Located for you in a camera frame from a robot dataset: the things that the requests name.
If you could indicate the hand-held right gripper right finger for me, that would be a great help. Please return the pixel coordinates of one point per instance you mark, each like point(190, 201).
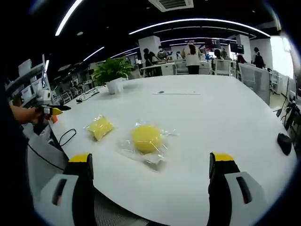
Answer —
point(225, 200)

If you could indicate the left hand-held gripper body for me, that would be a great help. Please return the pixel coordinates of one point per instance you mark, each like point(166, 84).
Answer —
point(44, 96)

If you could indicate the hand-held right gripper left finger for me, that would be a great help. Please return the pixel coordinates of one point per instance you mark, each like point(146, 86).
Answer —
point(70, 200)

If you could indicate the rectangular yellow silicone block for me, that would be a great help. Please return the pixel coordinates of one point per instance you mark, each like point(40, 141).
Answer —
point(100, 127)

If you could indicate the round yellow silicone block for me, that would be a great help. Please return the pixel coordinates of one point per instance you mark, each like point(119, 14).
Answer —
point(144, 137)

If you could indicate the person's left hand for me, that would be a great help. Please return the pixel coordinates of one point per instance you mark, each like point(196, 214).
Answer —
point(31, 115)

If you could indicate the small orange object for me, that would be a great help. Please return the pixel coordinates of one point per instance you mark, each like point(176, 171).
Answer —
point(54, 119)

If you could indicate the white storage shelf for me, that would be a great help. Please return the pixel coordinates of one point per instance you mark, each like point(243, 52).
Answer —
point(28, 80)

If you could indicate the grey mesh office chair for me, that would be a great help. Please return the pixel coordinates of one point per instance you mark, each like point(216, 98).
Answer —
point(117, 212)

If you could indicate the white plant pot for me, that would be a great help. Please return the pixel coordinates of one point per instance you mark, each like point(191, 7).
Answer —
point(114, 86)

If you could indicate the short ceiling light strip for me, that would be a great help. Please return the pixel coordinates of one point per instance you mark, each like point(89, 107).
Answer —
point(93, 54)

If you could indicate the green potted plant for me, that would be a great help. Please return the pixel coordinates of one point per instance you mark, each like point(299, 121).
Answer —
point(110, 69)

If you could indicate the person's dark clothing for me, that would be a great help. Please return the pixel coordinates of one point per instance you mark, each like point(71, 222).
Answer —
point(14, 164)

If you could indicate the black computer mouse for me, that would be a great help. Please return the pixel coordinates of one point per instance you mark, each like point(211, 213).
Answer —
point(284, 143)

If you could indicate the straight ceiling light strip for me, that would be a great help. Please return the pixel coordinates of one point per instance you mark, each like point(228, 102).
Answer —
point(69, 16)

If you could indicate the large white office chair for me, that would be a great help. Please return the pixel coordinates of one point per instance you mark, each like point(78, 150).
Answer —
point(256, 80)

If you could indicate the ceiling air vent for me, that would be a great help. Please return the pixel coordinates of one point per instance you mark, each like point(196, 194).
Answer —
point(171, 4)

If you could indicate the long arc ceiling light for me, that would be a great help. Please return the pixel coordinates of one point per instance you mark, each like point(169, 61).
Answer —
point(200, 21)

